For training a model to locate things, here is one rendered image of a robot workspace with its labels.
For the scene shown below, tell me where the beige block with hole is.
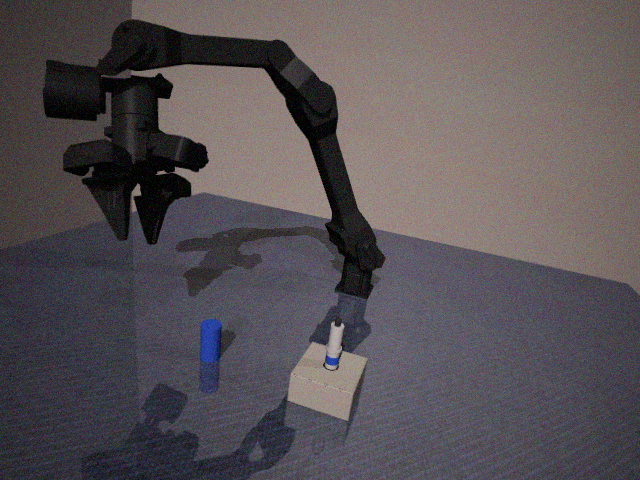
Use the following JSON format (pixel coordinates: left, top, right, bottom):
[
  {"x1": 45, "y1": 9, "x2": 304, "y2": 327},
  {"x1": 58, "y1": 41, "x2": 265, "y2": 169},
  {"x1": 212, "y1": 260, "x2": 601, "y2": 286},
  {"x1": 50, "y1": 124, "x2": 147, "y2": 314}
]
[{"x1": 287, "y1": 341, "x2": 368, "y2": 421}]

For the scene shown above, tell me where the white marker with blue band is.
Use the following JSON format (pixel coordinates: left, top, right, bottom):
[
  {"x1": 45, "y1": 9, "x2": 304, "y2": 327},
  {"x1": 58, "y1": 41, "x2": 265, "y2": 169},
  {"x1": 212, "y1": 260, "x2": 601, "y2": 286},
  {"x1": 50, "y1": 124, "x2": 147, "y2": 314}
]
[{"x1": 325, "y1": 317, "x2": 344, "y2": 370}]

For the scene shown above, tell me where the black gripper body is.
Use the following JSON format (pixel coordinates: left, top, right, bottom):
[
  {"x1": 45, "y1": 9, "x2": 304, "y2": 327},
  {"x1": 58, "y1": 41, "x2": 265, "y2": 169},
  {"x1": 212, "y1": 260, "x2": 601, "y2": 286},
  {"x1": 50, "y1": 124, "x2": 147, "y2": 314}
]
[{"x1": 63, "y1": 114, "x2": 191, "y2": 197}]

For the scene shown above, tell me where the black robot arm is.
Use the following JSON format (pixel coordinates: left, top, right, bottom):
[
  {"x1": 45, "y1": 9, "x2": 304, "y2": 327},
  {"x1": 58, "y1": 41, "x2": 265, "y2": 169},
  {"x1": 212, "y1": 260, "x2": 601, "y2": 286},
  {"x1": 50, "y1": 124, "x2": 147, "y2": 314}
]
[{"x1": 42, "y1": 20, "x2": 386, "y2": 299}]

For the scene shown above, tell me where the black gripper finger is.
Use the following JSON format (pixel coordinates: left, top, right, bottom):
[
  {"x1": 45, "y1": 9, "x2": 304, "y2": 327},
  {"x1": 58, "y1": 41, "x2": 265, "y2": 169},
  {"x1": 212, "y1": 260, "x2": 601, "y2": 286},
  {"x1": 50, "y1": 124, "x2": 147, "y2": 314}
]
[
  {"x1": 133, "y1": 191, "x2": 181, "y2": 245},
  {"x1": 82, "y1": 172, "x2": 141, "y2": 240}
]

